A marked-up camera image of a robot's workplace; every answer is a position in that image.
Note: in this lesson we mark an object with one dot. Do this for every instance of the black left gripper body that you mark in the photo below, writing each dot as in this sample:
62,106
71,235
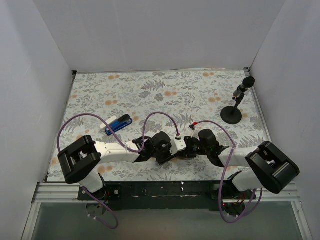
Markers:
164,155

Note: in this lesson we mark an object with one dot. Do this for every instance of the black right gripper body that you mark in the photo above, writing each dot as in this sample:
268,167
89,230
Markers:
189,146

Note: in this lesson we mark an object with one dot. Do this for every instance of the blue black stapler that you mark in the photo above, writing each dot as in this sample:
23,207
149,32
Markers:
118,123

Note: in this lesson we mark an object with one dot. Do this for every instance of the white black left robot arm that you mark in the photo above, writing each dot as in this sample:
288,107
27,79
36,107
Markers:
78,160

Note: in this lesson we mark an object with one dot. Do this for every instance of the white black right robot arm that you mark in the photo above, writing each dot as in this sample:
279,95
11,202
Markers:
269,167

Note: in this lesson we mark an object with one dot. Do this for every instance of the black microphone on stand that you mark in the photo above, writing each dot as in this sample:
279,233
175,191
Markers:
231,114

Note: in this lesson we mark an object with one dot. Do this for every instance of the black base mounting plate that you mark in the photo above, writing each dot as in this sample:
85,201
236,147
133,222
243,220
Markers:
160,195

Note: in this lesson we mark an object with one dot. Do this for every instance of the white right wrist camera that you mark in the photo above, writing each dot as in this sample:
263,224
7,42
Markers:
193,130

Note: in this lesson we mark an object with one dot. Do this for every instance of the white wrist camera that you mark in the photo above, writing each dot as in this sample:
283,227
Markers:
177,145
193,130

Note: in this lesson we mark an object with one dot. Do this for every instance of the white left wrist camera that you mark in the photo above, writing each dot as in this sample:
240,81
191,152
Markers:
177,145

